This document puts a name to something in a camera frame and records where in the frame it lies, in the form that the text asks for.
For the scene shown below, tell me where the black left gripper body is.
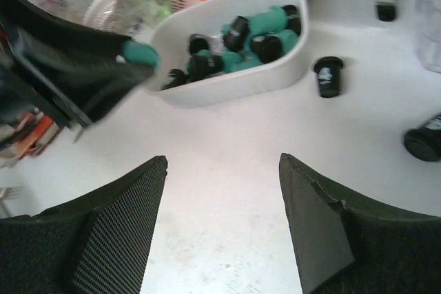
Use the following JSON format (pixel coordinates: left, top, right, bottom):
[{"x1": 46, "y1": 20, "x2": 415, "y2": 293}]
[{"x1": 1, "y1": 0, "x2": 155, "y2": 128}]

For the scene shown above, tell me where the teal capsule upright three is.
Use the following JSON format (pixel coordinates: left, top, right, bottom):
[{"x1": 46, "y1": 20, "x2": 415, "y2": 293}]
[{"x1": 121, "y1": 40, "x2": 160, "y2": 68}]

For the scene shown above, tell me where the teal capsule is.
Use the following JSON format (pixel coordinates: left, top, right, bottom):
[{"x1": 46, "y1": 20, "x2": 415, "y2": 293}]
[{"x1": 249, "y1": 6, "x2": 287, "y2": 36}]

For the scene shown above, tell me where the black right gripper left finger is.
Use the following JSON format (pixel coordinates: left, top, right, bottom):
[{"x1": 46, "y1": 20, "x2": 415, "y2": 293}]
[{"x1": 1, "y1": 156, "x2": 168, "y2": 293}]

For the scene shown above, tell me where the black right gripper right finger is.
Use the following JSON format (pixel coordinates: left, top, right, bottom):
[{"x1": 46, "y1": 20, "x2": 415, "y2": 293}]
[{"x1": 279, "y1": 154, "x2": 440, "y2": 293}]

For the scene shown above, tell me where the clear drinking glass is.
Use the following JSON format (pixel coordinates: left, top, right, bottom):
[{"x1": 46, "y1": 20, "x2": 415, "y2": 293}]
[{"x1": 414, "y1": 0, "x2": 440, "y2": 73}]

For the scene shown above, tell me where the white perforated small basket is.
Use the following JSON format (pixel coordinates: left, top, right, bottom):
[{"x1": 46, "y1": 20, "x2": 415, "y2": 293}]
[{"x1": 82, "y1": 0, "x2": 119, "y2": 31}]

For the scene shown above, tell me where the black capsule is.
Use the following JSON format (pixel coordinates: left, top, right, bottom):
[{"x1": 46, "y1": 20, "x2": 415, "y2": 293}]
[
  {"x1": 221, "y1": 16, "x2": 249, "y2": 52},
  {"x1": 403, "y1": 114, "x2": 440, "y2": 162}
]

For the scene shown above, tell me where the black capsule upright four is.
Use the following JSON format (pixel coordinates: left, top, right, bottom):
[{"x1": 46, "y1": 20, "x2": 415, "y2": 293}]
[{"x1": 313, "y1": 56, "x2": 344, "y2": 98}]

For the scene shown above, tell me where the white rectangular storage basket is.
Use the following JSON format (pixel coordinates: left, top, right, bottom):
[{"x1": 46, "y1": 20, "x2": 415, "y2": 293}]
[{"x1": 146, "y1": 0, "x2": 309, "y2": 108}]

